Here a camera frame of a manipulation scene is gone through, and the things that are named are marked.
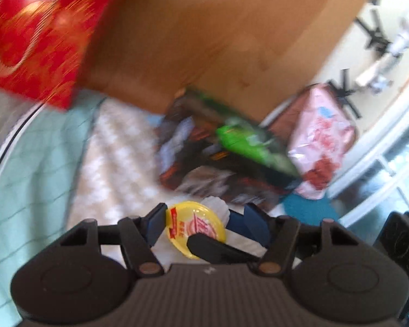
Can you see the bright green snack packet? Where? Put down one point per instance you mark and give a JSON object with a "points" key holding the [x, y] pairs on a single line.
{"points": [[238, 139]]}

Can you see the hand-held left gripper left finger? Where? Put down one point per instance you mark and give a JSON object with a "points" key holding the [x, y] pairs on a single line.
{"points": [[156, 224]]}

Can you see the teal checked blanket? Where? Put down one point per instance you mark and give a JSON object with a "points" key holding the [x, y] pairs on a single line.
{"points": [[27, 194]]}

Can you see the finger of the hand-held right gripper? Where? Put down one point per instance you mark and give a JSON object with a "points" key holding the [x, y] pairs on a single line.
{"points": [[218, 250]]}

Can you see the yellow lidded jelly cup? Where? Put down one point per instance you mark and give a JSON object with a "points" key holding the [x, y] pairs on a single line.
{"points": [[191, 218]]}

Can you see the grey zigzag sheet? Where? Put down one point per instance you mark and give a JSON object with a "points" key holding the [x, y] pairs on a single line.
{"points": [[3, 122]]}

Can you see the black tin box sheep print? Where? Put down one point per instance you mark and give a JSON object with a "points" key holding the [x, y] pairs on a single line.
{"points": [[177, 150]]}

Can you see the red gift box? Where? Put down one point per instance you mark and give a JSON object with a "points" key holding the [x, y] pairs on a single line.
{"points": [[37, 41]]}

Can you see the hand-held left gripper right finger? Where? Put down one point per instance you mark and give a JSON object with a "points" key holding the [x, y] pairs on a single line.
{"points": [[255, 226]]}

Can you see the black tape cross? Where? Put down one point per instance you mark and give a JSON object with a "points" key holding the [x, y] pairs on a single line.
{"points": [[344, 92]]}

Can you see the pink snack bag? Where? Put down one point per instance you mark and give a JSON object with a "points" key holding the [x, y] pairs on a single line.
{"points": [[320, 143]]}

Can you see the blue netted mat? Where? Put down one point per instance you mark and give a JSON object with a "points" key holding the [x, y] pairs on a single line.
{"points": [[310, 206]]}

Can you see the white window frame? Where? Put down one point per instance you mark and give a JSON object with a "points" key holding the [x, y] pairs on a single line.
{"points": [[378, 163]]}

